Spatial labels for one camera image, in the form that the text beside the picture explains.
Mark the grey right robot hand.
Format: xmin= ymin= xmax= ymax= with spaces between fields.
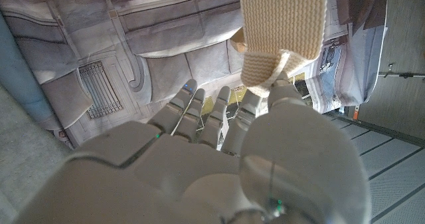
xmin=13 ymin=70 xmax=373 ymax=224

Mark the beige elastic arm wrap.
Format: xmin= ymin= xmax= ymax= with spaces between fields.
xmin=238 ymin=0 xmax=329 ymax=98

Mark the printed living room backdrop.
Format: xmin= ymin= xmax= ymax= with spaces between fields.
xmin=0 ymin=0 xmax=389 ymax=148

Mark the grey-blue rolled backdrop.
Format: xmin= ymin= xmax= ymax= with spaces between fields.
xmin=0 ymin=13 xmax=64 ymax=132

